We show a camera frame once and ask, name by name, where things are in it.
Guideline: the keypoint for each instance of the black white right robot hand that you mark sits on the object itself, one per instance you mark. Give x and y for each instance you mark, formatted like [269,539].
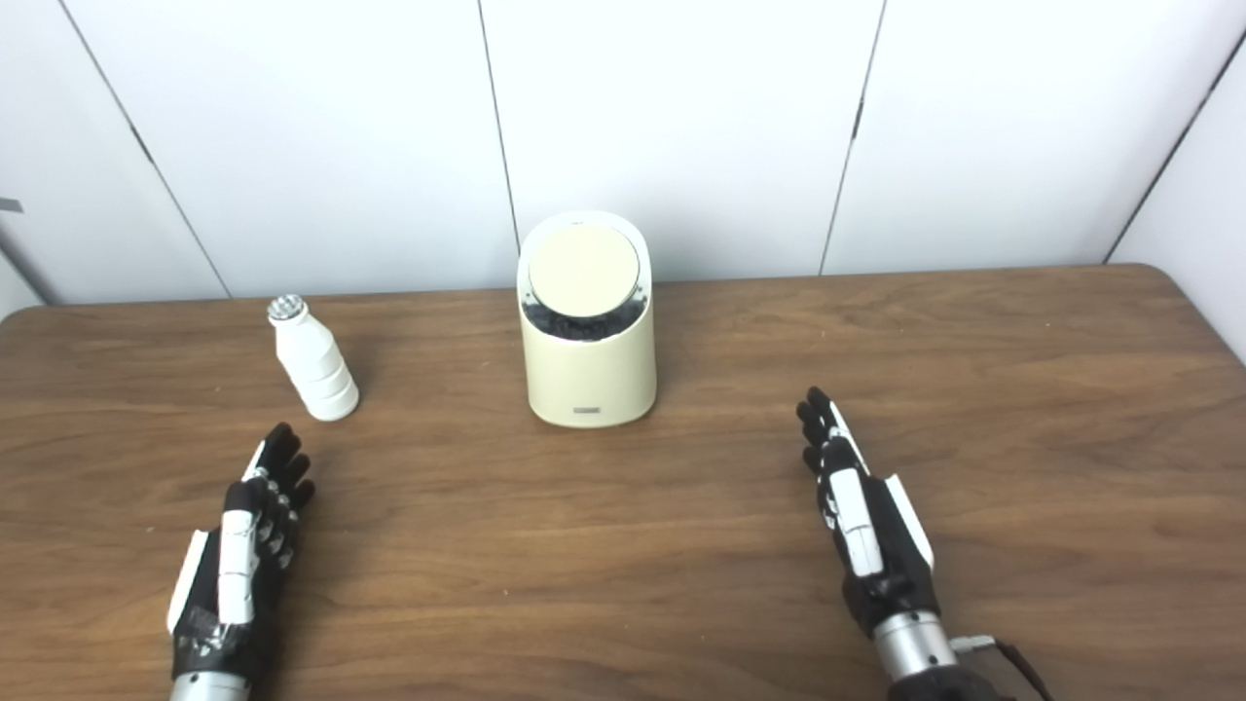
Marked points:
[861,526]

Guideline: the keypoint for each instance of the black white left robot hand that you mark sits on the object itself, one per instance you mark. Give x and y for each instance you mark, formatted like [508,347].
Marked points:
[237,574]

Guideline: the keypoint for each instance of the small white plastic bottle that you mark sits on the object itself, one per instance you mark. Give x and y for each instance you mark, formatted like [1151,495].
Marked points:
[316,365]

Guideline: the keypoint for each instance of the cream round bin lid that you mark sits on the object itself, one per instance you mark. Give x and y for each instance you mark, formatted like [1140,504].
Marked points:
[584,271]

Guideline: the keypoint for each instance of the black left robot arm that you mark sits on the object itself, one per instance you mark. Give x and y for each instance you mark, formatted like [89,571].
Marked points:
[209,688]

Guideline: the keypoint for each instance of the cream-colored bin body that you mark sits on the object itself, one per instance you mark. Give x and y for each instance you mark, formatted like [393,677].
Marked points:
[589,380]

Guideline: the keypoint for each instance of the black bin liner bag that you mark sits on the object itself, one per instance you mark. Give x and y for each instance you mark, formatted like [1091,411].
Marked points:
[584,327]

